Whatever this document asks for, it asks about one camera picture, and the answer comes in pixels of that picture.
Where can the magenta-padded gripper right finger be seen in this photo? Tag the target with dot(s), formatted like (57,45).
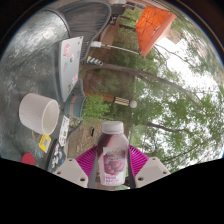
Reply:
(153,170)

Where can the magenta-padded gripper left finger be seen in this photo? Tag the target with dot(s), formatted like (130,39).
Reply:
(70,171)

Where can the pink juice bottle white cap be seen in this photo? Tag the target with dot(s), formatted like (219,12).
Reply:
(112,156)

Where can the black laptop with stickers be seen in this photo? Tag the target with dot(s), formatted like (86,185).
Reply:
(56,155)

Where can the yellow sticker card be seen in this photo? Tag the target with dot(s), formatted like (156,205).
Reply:
(44,143)

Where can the flat round red coaster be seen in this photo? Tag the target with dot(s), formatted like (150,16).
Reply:
(28,159)

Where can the green leafy tree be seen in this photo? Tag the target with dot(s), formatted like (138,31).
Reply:
(150,77)
(160,126)

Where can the white sticker sheet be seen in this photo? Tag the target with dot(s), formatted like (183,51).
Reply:
(64,126)

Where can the green plant in blue pot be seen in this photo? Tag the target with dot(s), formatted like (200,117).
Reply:
(75,106)

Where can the white cup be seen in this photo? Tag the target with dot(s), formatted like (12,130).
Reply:
(33,111)

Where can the silver laptop with stickers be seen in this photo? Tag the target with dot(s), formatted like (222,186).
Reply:
(70,66)

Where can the blue yellow striped cone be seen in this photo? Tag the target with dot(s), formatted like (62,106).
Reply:
(94,61)

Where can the orange patio umbrella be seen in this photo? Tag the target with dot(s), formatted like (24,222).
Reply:
(153,28)

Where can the globe lamp post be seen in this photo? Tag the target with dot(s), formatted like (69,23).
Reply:
(121,101)

